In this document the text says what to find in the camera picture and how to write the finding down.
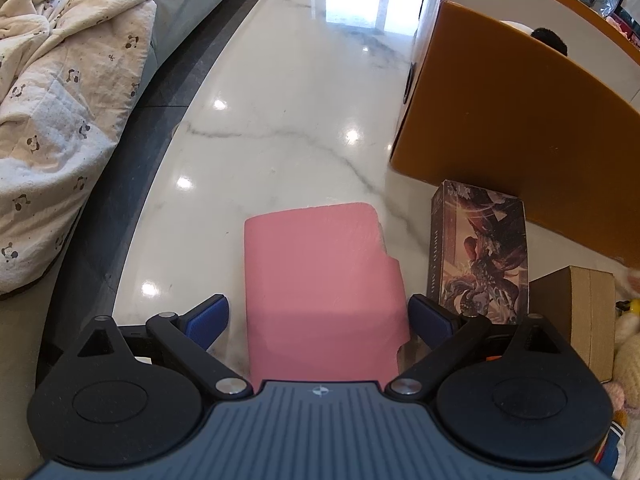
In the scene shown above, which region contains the cream panda print blanket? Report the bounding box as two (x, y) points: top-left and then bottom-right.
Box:
(0, 0), (158, 296)

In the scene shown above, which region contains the light green sofa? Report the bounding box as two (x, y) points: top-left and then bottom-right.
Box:
(0, 0), (256, 480)

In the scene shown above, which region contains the pink soft pouch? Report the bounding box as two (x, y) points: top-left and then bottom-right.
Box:
(244, 202), (412, 393)

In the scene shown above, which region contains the illustrated dark card box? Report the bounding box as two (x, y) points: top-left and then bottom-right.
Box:
(427, 180), (531, 321)

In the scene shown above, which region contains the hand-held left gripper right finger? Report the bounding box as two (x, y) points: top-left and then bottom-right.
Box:
(385, 294), (576, 401)

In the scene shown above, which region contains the cream plush toy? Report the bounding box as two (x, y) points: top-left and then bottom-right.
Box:
(602, 312), (640, 411)

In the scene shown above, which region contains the large orange storage box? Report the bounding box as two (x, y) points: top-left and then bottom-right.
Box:
(389, 0), (640, 268)

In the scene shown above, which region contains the brown cardboard box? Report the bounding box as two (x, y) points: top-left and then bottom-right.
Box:
(527, 266), (617, 383)

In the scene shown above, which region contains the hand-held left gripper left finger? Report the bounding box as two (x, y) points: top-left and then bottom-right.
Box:
(75, 294), (253, 401)

